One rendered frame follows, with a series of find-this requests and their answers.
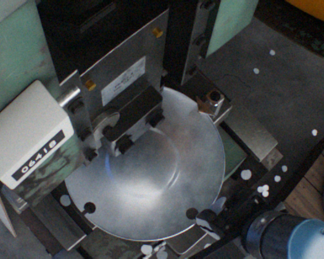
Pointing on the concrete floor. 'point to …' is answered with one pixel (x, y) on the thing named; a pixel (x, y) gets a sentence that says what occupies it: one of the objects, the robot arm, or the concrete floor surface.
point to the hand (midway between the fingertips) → (199, 223)
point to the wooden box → (309, 182)
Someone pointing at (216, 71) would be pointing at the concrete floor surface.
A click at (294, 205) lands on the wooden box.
